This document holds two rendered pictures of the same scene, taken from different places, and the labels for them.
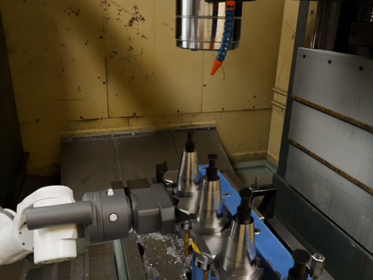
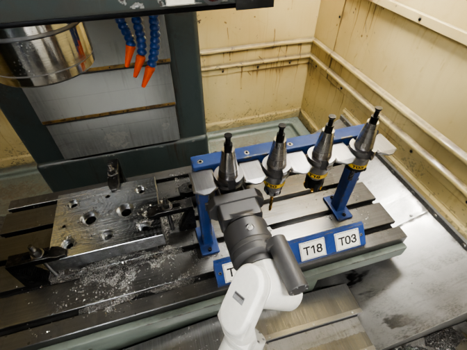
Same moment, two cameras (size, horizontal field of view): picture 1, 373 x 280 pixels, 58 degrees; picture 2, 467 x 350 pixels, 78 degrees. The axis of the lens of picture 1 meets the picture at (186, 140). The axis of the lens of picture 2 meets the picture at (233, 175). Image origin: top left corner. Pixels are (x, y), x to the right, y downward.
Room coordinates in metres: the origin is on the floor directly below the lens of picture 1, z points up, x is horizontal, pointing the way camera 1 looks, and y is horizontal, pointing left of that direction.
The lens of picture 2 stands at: (0.54, 0.43, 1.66)
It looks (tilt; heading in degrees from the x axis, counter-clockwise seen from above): 45 degrees down; 271
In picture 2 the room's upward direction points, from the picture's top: straight up
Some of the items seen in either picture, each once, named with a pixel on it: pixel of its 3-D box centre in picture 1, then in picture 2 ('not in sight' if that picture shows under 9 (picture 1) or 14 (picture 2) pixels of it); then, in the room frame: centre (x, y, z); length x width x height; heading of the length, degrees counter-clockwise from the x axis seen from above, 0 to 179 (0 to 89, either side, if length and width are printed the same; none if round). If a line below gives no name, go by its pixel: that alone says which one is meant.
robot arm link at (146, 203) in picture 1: (135, 210); (242, 221); (0.53, 0.09, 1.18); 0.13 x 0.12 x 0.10; 17
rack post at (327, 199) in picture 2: not in sight; (349, 176); (0.20, -0.17, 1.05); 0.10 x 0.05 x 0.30; 107
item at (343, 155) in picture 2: not in sight; (341, 153); (0.29, -0.09, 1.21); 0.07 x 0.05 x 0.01; 107
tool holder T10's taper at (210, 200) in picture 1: (210, 196); (278, 151); (0.45, -0.04, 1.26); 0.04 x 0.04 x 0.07
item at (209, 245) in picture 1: (221, 244); (298, 162); (0.40, -0.05, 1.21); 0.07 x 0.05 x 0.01; 107
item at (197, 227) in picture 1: (208, 223); (276, 167); (0.45, -0.04, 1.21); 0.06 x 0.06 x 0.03
